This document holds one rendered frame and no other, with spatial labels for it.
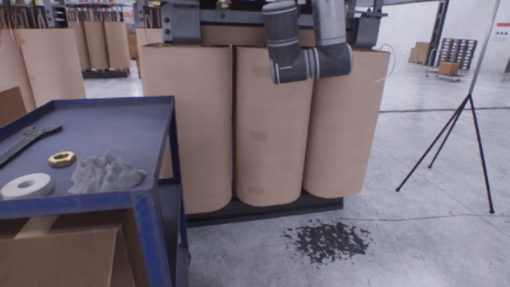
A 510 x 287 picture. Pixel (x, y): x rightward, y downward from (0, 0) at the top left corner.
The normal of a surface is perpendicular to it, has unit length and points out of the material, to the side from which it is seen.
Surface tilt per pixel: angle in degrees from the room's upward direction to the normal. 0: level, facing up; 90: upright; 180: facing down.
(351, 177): 90
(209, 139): 90
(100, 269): 26
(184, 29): 90
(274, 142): 90
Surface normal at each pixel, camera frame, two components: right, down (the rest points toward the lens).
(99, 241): 0.13, -0.68
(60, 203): 0.23, 0.36
